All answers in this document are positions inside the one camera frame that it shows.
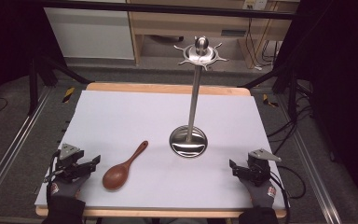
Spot yellow black striped tape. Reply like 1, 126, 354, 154
262, 93, 280, 108
62, 87, 76, 104

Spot black floor cables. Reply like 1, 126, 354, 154
266, 77, 315, 156

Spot metal utensil rack stand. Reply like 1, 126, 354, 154
169, 35, 229, 159

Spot black metal frame bar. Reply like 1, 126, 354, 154
40, 0, 296, 21

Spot black metal stand leg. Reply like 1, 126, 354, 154
237, 62, 299, 120
27, 52, 91, 117

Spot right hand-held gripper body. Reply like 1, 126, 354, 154
245, 148, 282, 187

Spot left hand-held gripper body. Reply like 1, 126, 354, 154
53, 143, 86, 184

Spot brown wooden spoon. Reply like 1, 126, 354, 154
102, 140, 149, 191

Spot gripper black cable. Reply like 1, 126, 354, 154
42, 149, 62, 207
269, 163, 308, 224

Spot light wooden desk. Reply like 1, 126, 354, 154
126, 0, 300, 69

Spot white power strip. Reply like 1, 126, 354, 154
242, 0, 268, 11

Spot wooden table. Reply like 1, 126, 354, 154
34, 81, 288, 219

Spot person's right hand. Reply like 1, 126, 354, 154
240, 177, 278, 209

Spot aluminium floor rail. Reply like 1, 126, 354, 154
277, 92, 343, 224
0, 86, 52, 216

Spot white cabinet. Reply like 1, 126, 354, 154
43, 6, 136, 61

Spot white table mat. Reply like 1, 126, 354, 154
34, 90, 286, 211

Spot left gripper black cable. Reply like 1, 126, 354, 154
42, 149, 62, 207

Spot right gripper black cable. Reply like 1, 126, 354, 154
269, 163, 308, 224

